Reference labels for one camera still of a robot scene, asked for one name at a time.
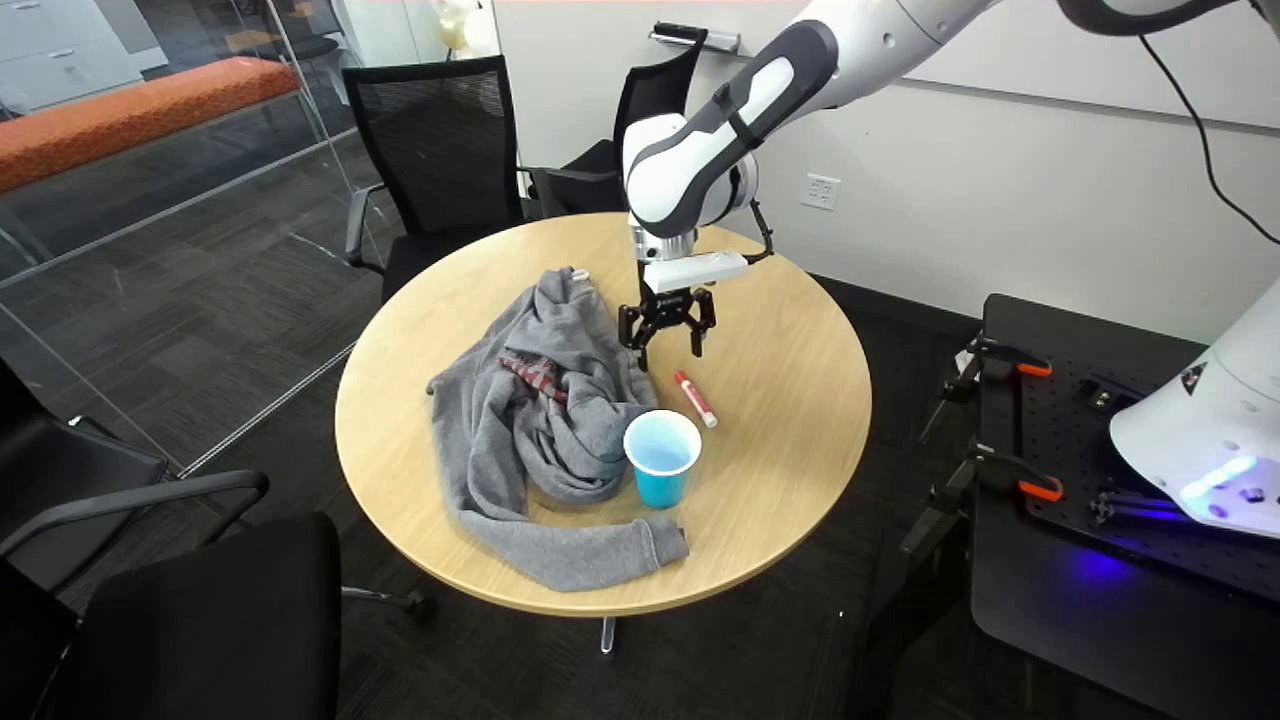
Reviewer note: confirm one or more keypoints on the black armrest office chair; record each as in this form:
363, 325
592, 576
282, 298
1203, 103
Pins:
202, 624

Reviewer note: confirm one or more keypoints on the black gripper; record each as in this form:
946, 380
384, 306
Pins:
664, 314

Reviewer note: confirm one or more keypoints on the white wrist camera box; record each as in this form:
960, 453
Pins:
693, 274

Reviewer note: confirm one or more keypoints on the orange bench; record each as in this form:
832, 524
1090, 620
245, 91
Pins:
120, 122

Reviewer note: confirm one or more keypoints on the metal table leg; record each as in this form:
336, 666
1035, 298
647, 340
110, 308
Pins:
604, 638

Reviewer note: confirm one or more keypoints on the red marker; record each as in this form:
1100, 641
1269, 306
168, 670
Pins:
693, 398

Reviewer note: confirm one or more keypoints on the blue plastic cup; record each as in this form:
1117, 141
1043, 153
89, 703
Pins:
662, 480

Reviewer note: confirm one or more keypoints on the black mesh back chair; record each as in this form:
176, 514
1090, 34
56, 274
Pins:
434, 135

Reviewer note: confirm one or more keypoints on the grey sweatshirt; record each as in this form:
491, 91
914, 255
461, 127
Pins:
563, 424

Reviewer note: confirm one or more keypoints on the orange black clamp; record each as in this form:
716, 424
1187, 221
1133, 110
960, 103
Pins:
1035, 484
1026, 371

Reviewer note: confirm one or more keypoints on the white wall outlet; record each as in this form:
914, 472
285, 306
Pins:
821, 190

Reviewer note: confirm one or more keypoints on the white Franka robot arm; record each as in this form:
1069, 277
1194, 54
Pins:
855, 54

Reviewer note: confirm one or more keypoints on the black solid back chair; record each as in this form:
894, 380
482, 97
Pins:
647, 93

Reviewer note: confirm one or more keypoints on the black robot stand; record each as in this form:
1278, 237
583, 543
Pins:
1064, 612

